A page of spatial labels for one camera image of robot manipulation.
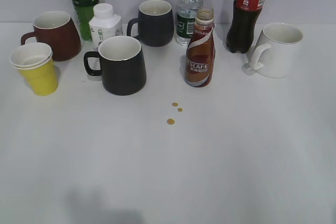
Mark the dark blue ceramic mug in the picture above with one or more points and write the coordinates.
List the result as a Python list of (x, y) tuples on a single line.
[(155, 22)]

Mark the white ceramic mug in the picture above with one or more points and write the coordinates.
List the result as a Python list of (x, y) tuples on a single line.
[(275, 51)]

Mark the small white milk bottle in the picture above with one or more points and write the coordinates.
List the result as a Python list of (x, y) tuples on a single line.
[(104, 24)]

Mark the clear water bottle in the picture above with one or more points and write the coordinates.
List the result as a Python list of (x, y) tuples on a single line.
[(186, 12)]

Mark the Nescafe coffee bottle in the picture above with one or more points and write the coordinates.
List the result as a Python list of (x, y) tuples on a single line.
[(200, 53)]

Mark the black ceramic mug front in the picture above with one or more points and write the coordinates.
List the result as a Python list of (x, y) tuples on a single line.
[(119, 61)]

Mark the coffee drop spill lower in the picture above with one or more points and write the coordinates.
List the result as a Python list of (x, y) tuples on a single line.
[(170, 121)]

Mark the dark red ceramic mug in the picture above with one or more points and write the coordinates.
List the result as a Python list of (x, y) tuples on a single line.
[(57, 29)]

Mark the cola bottle red label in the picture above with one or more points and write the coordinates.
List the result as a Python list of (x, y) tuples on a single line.
[(241, 33)]

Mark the yellow paper cup stack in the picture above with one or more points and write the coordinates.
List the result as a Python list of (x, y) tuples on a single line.
[(34, 62)]

